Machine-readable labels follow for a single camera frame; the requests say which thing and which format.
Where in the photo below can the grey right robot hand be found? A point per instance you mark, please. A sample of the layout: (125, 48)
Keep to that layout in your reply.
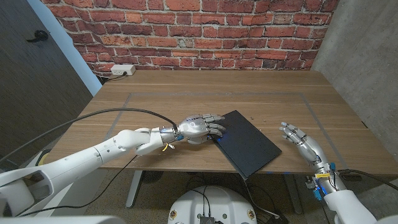
(306, 146)

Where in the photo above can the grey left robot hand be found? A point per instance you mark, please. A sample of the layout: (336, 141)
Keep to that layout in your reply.
(194, 126)

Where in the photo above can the black laptop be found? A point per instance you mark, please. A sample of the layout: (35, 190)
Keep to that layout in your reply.
(248, 146)

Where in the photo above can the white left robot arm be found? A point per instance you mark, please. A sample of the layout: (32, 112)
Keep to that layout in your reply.
(77, 158)

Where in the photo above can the metal table leg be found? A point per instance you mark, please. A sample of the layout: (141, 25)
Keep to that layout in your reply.
(294, 196)
(134, 189)

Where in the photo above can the dark round floor object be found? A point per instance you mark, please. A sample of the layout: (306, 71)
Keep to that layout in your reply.
(152, 176)

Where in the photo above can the black power adapter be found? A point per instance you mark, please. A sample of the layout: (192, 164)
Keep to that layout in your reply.
(278, 219)

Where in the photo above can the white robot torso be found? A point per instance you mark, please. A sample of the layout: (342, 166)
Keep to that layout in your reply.
(230, 202)

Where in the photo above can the white power strip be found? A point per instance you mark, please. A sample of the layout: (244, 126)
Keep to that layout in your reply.
(122, 69)

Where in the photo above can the red brick print backdrop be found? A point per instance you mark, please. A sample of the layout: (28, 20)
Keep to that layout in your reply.
(186, 31)

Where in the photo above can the white floor device yellow trim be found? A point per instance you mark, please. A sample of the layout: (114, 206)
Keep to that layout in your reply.
(43, 158)

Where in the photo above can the white robot chest panel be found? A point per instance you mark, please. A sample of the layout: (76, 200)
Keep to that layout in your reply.
(62, 221)

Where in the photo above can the dark wood door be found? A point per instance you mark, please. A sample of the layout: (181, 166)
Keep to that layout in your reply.
(34, 93)

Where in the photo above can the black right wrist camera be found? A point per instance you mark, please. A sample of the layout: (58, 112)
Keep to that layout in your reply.
(312, 186)

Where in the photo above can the white door frame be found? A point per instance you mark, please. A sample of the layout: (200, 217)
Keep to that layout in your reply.
(71, 53)

